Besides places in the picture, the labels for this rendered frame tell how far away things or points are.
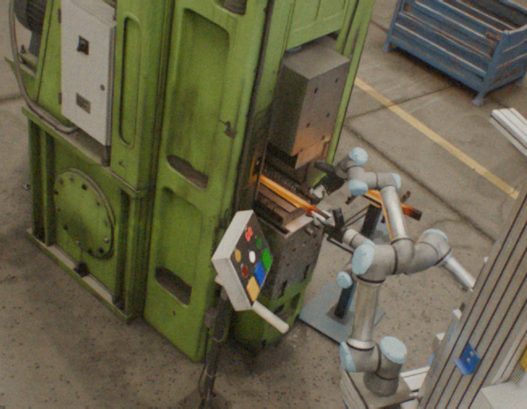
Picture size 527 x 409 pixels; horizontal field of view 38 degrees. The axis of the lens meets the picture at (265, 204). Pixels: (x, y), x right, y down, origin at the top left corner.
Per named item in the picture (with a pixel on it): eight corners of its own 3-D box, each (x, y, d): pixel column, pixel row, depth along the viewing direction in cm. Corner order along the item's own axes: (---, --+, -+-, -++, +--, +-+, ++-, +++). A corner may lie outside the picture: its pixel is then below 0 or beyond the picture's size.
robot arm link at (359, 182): (378, 188, 312) (374, 165, 317) (352, 187, 309) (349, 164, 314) (372, 197, 318) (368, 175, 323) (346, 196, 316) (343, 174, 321)
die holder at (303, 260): (315, 269, 418) (332, 206, 391) (270, 301, 394) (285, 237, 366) (242, 216, 443) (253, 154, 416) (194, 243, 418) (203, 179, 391)
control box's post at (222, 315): (211, 404, 395) (240, 251, 328) (206, 408, 392) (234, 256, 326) (206, 399, 397) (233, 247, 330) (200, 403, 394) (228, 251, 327)
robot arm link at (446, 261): (490, 340, 337) (405, 251, 336) (499, 320, 348) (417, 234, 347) (511, 329, 329) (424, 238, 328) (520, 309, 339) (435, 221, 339)
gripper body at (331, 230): (319, 233, 367) (340, 246, 362) (323, 219, 362) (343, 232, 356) (329, 226, 372) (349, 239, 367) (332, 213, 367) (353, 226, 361)
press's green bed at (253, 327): (298, 325, 447) (314, 269, 418) (256, 359, 423) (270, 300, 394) (231, 273, 472) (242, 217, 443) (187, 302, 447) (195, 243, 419)
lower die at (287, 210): (306, 211, 384) (310, 198, 379) (280, 227, 371) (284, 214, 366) (246, 170, 403) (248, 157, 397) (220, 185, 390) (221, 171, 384)
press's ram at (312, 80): (342, 129, 365) (362, 54, 340) (291, 157, 340) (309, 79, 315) (276, 90, 384) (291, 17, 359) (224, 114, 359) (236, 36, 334)
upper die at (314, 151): (320, 154, 362) (325, 138, 356) (294, 170, 349) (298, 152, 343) (256, 114, 381) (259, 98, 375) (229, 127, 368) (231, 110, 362)
